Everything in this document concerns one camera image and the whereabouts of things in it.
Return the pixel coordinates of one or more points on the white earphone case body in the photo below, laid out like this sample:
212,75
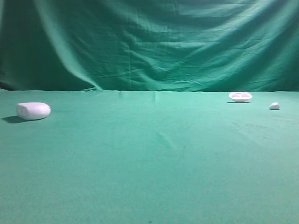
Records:
33,110

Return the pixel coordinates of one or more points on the white earphone case lid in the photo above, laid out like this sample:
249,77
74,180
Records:
240,97

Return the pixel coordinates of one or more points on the green table cloth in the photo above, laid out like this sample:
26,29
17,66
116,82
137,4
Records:
138,157

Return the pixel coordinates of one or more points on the green backdrop curtain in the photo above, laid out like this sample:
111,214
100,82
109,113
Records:
149,45

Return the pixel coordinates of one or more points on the small white earbud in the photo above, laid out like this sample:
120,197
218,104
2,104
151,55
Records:
274,106

